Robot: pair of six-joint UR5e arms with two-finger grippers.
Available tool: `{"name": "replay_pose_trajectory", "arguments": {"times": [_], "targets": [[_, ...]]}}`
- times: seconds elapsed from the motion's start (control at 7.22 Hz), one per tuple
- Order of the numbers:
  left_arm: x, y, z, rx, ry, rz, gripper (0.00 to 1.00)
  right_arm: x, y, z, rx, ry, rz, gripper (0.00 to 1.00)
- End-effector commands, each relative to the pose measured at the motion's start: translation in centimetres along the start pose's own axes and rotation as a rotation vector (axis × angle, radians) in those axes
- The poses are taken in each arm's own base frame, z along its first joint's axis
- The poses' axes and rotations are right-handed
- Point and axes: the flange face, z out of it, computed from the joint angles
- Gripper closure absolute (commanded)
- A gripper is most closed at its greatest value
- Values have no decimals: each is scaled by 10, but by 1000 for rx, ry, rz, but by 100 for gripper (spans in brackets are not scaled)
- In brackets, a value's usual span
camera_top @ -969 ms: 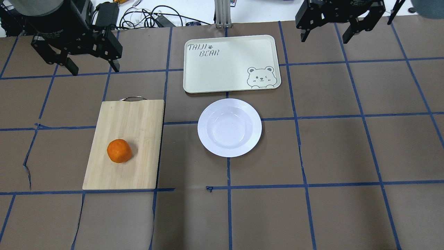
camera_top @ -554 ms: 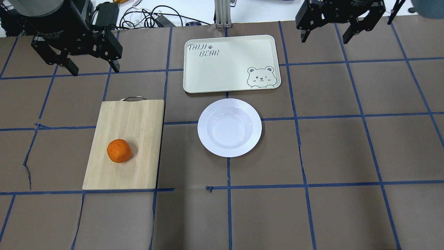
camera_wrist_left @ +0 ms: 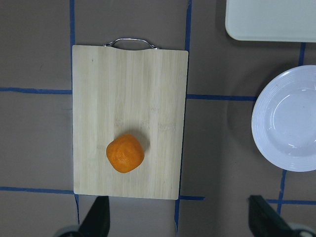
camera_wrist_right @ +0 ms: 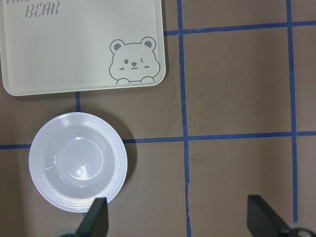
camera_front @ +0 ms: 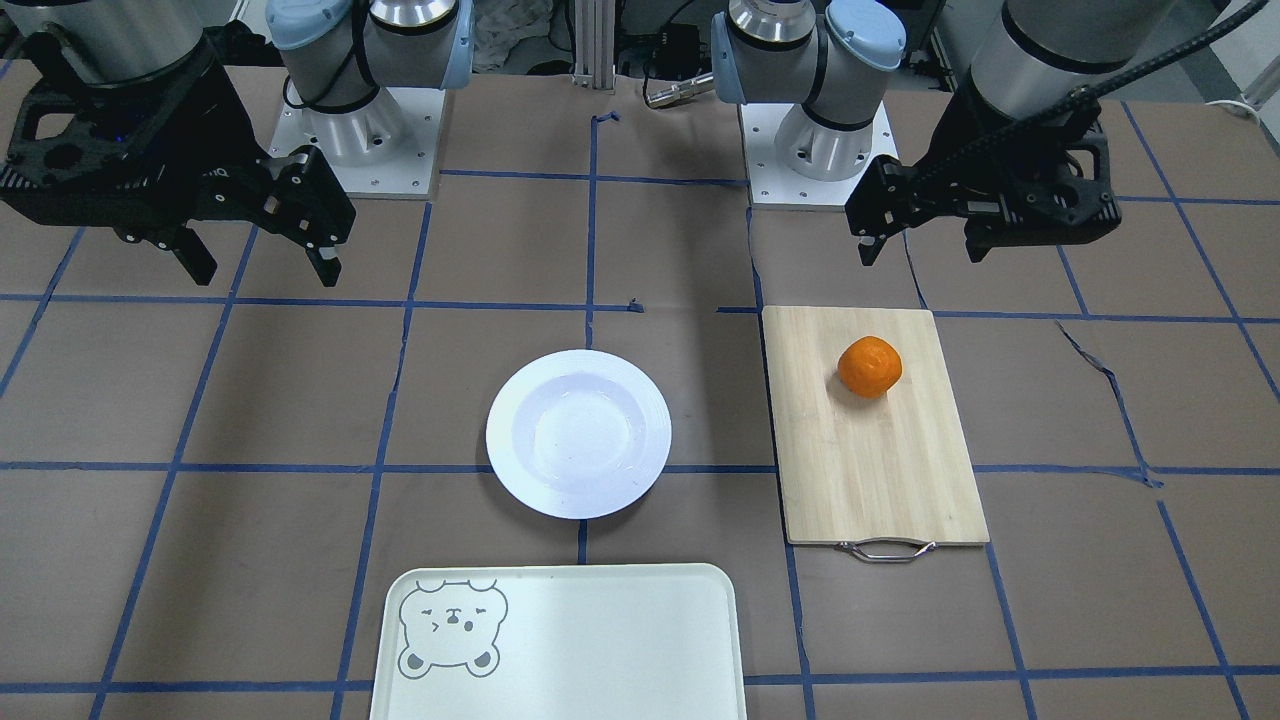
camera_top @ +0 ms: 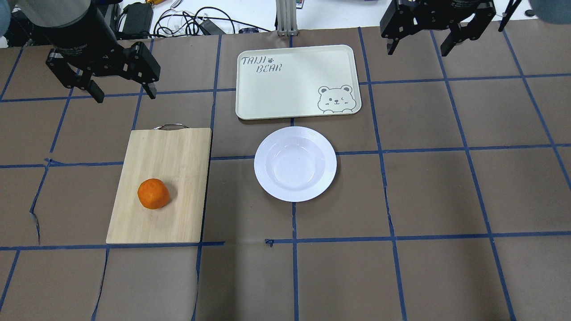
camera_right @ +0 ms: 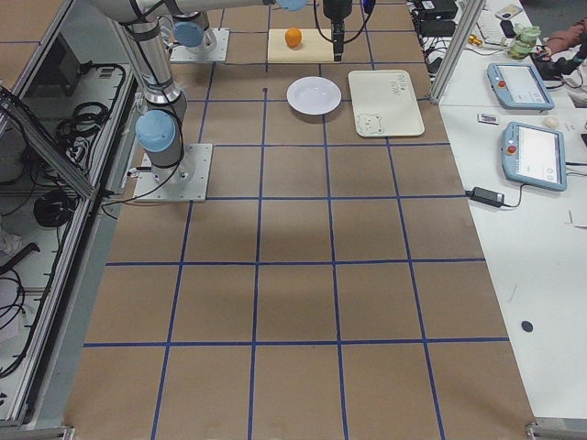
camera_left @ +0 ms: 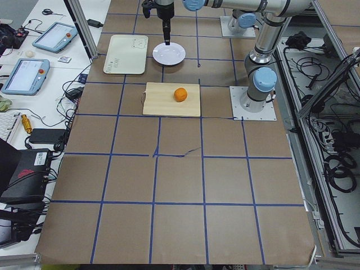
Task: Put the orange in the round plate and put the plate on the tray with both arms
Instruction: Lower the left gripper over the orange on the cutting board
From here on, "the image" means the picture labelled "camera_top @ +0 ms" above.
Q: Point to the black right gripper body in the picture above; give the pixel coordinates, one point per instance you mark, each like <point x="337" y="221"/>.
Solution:
<point x="439" y="11"/>

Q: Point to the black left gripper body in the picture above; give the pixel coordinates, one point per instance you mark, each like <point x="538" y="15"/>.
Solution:
<point x="91" y="43"/>

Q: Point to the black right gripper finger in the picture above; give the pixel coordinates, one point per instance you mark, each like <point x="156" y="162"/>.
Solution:
<point x="392" y="44"/>
<point x="458" y="33"/>

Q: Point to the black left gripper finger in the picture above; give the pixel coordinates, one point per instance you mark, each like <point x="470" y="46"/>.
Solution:
<point x="94" y="90"/>
<point x="150" y="89"/>

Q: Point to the orange fruit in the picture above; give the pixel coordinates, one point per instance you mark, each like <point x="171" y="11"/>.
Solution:
<point x="153" y="194"/>

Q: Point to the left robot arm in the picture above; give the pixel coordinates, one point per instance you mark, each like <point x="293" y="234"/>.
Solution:
<point x="48" y="13"/>

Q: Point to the cream bear tray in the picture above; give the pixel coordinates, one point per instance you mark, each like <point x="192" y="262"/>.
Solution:
<point x="297" y="82"/>

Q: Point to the black power adapter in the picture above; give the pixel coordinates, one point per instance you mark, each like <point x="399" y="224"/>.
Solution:
<point x="137" y="21"/>

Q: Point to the wooden cutting board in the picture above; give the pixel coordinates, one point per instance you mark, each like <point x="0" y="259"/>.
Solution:
<point x="180" y="158"/>

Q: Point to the white round plate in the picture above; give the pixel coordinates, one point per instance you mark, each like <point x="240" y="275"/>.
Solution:
<point x="295" y="164"/>

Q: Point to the aluminium frame post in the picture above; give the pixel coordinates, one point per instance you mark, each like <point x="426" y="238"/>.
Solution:
<point x="286" y="18"/>

